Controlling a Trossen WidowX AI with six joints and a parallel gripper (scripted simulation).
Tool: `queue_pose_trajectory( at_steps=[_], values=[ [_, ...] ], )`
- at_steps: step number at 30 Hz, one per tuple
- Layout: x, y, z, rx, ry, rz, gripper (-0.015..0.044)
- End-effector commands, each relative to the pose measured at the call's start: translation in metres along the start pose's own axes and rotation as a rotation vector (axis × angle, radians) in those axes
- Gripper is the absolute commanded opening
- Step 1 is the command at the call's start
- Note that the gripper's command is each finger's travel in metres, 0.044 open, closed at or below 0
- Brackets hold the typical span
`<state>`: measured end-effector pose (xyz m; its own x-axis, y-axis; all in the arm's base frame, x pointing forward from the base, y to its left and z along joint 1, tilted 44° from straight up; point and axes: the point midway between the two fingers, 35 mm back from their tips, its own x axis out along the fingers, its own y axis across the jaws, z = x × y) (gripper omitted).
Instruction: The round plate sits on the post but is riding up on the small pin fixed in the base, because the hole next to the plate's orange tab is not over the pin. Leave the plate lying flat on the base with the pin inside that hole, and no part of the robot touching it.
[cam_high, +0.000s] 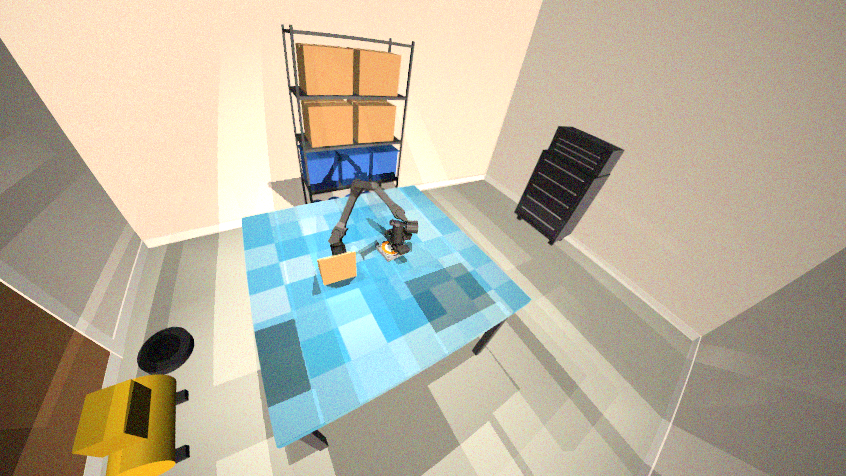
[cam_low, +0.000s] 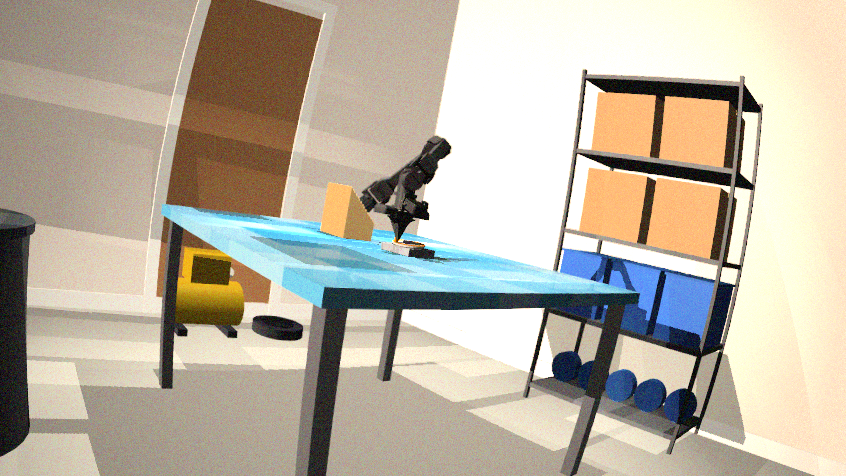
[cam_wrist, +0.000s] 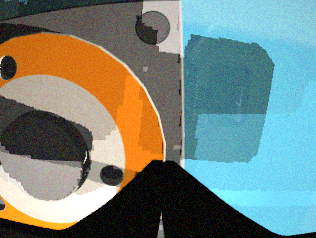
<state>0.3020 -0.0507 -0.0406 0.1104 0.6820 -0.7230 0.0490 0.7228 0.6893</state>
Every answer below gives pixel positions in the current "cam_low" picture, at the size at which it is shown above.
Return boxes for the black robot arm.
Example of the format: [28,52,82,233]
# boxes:
[359,135,452,216]

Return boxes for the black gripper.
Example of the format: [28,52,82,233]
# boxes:
[373,188,430,240]

